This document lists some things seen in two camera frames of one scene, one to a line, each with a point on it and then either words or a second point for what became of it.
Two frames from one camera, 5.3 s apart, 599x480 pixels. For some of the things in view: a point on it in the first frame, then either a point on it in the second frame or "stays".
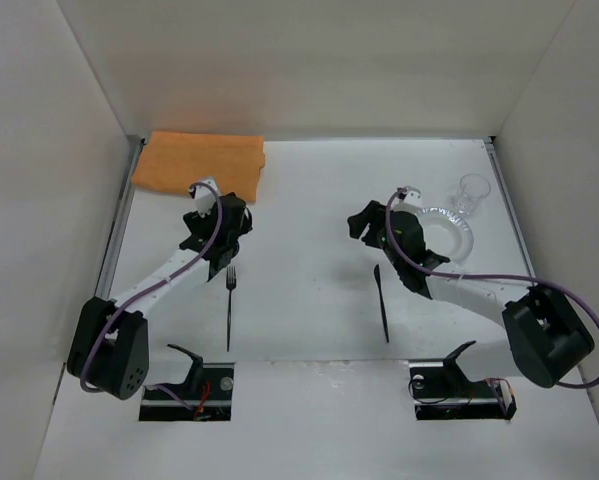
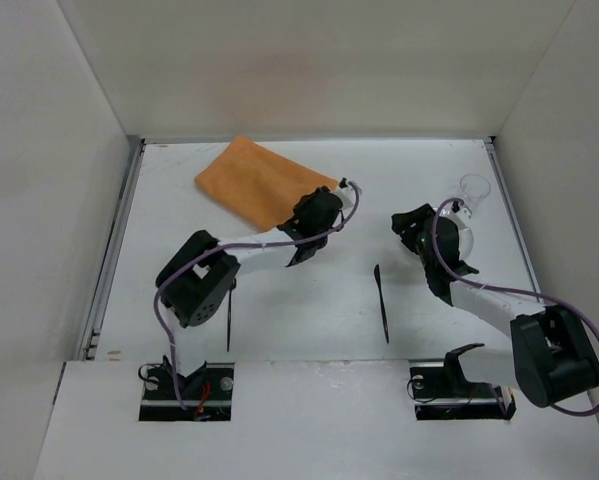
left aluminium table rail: x=133 y=149 stays
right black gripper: x=371 y=226 → x=409 y=225
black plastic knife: x=376 y=273 stays
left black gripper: x=219 y=255 → x=302 y=238
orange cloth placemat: x=178 y=160 → x=259 y=184
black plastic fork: x=230 y=283 stays
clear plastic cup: x=472 y=188 stays
